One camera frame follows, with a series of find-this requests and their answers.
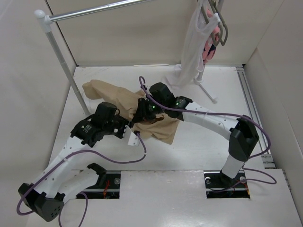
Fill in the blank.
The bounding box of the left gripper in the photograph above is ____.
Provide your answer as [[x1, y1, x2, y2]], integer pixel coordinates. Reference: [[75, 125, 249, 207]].
[[104, 115, 134, 140]]

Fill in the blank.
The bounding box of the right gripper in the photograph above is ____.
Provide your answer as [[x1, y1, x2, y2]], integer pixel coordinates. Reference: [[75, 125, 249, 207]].
[[132, 97, 167, 123]]

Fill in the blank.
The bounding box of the beige t shirt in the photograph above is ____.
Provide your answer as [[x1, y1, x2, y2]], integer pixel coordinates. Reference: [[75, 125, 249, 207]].
[[82, 79, 179, 145]]

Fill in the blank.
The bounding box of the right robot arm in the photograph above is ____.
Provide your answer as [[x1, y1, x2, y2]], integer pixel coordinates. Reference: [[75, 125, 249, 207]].
[[132, 82, 259, 186]]

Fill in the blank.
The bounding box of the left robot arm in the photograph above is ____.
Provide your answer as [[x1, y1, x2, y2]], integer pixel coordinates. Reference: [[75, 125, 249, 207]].
[[18, 102, 132, 222]]

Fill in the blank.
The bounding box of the grey clothes hanger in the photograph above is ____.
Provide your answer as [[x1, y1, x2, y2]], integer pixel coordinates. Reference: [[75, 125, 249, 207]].
[[208, 0, 229, 47]]

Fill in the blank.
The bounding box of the white tank top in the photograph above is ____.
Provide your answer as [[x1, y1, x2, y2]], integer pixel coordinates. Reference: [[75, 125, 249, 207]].
[[165, 0, 220, 89]]

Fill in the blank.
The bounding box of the pink patterned garment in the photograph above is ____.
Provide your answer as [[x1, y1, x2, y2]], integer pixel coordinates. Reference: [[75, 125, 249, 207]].
[[201, 7, 220, 66]]

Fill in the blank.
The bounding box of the white clothes rack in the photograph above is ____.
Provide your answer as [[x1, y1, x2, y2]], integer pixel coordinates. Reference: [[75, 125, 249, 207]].
[[34, 0, 228, 114]]

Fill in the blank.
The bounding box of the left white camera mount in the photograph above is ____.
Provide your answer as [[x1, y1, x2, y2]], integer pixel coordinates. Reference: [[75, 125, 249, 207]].
[[124, 126, 140, 146]]

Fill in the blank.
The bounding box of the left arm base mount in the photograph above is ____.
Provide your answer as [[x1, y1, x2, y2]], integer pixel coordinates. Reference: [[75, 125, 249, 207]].
[[82, 171, 121, 200]]

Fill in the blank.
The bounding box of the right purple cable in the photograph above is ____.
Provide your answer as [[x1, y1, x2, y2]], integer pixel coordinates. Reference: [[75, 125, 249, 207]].
[[138, 76, 277, 191]]

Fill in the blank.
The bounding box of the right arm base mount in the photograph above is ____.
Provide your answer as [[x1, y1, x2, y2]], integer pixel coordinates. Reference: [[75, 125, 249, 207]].
[[204, 171, 250, 199]]

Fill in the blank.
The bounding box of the aluminium rail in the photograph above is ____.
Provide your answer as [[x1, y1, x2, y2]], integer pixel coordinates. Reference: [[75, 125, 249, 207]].
[[236, 66, 276, 169]]

